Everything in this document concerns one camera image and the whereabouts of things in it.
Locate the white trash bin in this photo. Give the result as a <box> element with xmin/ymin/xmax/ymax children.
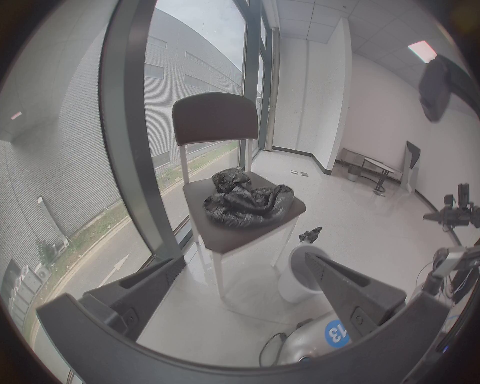
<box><xmin>278</xmin><ymin>244</ymin><xmax>335</xmax><ymax>304</ymax></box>

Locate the grey and white chair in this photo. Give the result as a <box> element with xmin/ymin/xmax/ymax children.
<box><xmin>172</xmin><ymin>93</ymin><xmax>306</xmax><ymax>301</ymax></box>

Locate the ceiling light panel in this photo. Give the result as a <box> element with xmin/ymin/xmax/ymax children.
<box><xmin>408</xmin><ymin>41</ymin><xmax>438</xmax><ymax>63</ymax></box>

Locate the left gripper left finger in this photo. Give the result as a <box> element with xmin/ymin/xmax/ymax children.
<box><xmin>80</xmin><ymin>256</ymin><xmax>186</xmax><ymax>341</ymax></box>

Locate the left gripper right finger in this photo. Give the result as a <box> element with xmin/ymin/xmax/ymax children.
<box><xmin>304</xmin><ymin>252</ymin><xmax>408</xmax><ymax>344</ymax></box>

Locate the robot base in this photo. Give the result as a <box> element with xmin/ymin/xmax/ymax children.
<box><xmin>279</xmin><ymin>307</ymin><xmax>353</xmax><ymax>366</ymax></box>

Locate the black cable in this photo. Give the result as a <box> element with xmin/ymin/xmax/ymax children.
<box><xmin>259</xmin><ymin>332</ymin><xmax>289</xmax><ymax>369</ymax></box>

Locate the crumpled black plastic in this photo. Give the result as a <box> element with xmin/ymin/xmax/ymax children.
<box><xmin>299</xmin><ymin>226</ymin><xmax>323</xmax><ymax>244</ymax></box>

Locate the round white table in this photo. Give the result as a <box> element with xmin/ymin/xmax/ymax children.
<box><xmin>361</xmin><ymin>157</ymin><xmax>396</xmax><ymax>195</ymax></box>

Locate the black plastic bag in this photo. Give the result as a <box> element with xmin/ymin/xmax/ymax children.
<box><xmin>203</xmin><ymin>167</ymin><xmax>295</xmax><ymax>229</ymax></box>

